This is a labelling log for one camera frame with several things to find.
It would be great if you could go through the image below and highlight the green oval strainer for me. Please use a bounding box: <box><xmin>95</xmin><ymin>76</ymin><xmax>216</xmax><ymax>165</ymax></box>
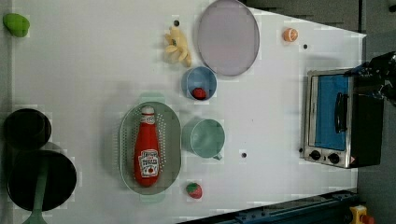
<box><xmin>119</xmin><ymin>93</ymin><xmax>181</xmax><ymax>203</ymax></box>

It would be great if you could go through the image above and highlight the green plush toy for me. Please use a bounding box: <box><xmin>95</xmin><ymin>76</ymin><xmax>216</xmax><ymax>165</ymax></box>
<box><xmin>3</xmin><ymin>13</ymin><xmax>30</xmax><ymax>37</ymax></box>

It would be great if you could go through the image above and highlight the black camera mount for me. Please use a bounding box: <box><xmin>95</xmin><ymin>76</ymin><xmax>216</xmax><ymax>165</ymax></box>
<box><xmin>344</xmin><ymin>51</ymin><xmax>396</xmax><ymax>105</ymax></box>

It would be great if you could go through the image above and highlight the blue metal rail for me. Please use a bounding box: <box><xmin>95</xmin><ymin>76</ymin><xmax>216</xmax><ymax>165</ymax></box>
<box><xmin>180</xmin><ymin>190</ymin><xmax>360</xmax><ymax>224</ymax></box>

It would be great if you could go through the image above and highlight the orange slice toy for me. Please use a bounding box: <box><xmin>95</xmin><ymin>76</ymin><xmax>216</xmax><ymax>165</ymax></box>
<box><xmin>282</xmin><ymin>28</ymin><xmax>299</xmax><ymax>42</ymax></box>

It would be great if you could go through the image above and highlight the green cup with handle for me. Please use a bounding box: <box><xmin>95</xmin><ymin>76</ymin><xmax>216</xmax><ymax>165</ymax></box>
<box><xmin>181</xmin><ymin>118</ymin><xmax>225</xmax><ymax>161</ymax></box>

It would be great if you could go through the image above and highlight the yellow plush banana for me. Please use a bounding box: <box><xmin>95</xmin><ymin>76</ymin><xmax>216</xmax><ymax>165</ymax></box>
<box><xmin>164</xmin><ymin>26</ymin><xmax>191</xmax><ymax>67</ymax></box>

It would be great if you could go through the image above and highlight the plush strawberry toy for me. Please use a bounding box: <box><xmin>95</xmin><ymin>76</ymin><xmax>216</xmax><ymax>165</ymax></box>
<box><xmin>186</xmin><ymin>183</ymin><xmax>203</xmax><ymax>199</ymax></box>

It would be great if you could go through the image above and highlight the green spatula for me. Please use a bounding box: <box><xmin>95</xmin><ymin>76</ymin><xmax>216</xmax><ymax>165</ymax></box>
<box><xmin>22</xmin><ymin>159</ymin><xmax>49</xmax><ymax>224</ymax></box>

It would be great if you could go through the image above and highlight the red plush ketchup bottle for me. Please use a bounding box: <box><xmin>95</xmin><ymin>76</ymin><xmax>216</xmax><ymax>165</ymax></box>
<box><xmin>134</xmin><ymin>106</ymin><xmax>161</xmax><ymax>188</ymax></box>

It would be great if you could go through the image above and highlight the silver toaster oven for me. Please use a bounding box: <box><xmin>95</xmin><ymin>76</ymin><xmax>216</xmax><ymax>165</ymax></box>
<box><xmin>301</xmin><ymin>70</ymin><xmax>384</xmax><ymax>169</ymax></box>

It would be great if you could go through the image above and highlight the lilac round plate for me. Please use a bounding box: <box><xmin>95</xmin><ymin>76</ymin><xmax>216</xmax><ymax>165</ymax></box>
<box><xmin>197</xmin><ymin>0</ymin><xmax>260</xmax><ymax>76</ymax></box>

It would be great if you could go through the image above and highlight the small red toy ball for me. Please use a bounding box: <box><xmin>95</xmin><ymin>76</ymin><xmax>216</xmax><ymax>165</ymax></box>
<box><xmin>192</xmin><ymin>88</ymin><xmax>206</xmax><ymax>100</ymax></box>

